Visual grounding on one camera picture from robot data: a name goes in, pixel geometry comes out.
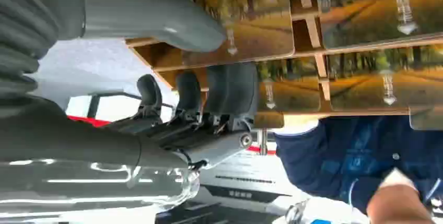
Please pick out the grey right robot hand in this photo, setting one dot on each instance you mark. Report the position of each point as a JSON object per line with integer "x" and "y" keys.
{"x": 86, "y": 139}

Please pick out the right arm ribbed grey sleeve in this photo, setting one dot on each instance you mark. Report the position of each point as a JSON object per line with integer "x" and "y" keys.
{"x": 20, "y": 25}

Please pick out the white machine with black label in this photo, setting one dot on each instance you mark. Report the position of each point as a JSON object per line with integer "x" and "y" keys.
{"x": 242, "y": 184}

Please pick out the shiny metal clip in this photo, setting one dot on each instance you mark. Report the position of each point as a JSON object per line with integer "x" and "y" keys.
{"x": 296, "y": 212}

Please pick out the person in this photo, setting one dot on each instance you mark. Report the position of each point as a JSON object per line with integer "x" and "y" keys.
{"x": 332, "y": 156}

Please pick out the wooden card box with dividers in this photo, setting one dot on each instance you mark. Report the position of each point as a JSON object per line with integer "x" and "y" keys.
{"x": 313, "y": 30}

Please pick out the silver metal post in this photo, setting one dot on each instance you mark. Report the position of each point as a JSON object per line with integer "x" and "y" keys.
{"x": 263, "y": 142}

